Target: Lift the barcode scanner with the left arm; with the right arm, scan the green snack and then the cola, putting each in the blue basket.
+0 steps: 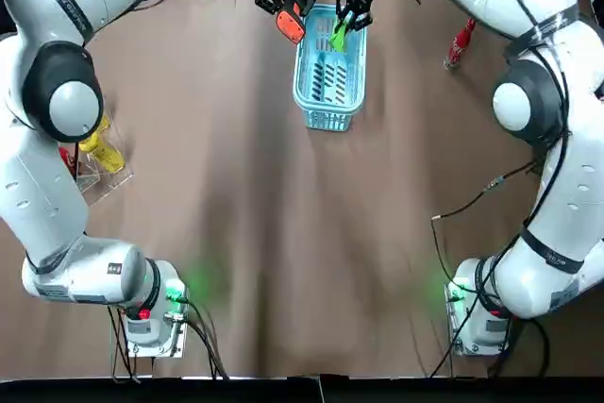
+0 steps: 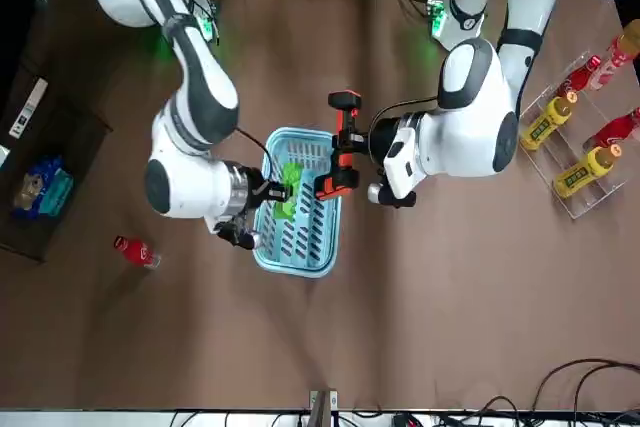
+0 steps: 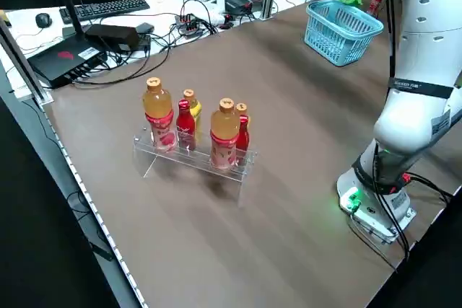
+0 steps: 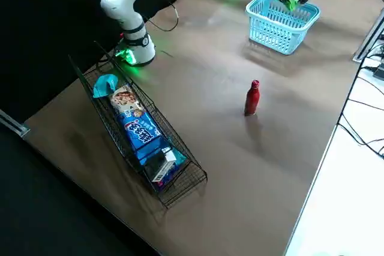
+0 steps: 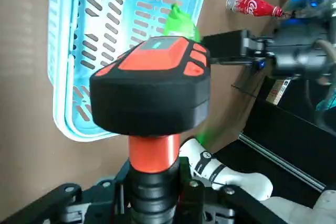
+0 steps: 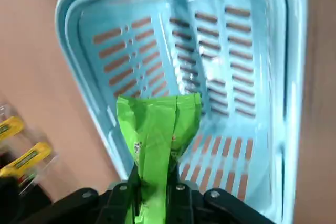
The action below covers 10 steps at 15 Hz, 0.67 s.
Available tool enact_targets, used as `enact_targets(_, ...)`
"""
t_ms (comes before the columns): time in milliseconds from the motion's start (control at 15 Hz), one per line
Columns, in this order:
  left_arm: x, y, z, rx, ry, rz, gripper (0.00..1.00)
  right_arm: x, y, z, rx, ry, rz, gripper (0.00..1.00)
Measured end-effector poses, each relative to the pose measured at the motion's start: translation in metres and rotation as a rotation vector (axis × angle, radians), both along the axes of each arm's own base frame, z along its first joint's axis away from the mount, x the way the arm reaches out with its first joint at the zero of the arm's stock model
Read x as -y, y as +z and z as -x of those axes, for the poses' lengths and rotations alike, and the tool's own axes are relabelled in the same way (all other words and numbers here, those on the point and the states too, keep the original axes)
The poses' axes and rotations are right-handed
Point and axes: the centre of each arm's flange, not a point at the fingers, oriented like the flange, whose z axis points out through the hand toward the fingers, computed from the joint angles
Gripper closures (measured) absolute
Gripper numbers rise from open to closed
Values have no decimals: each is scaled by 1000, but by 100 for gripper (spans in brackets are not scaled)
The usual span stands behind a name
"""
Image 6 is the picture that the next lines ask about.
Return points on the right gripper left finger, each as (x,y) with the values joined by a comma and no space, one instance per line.
(110,203)

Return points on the yellow tea bottle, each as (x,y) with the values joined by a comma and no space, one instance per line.
(10,128)
(29,157)

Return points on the clear acrylic bottle shelf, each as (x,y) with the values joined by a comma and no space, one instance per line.
(6,110)

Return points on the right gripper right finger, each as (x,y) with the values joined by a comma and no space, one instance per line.
(199,205)

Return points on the green snack packet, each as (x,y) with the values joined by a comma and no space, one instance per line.
(155,134)

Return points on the light blue plastic basket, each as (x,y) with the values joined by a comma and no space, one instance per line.
(157,58)

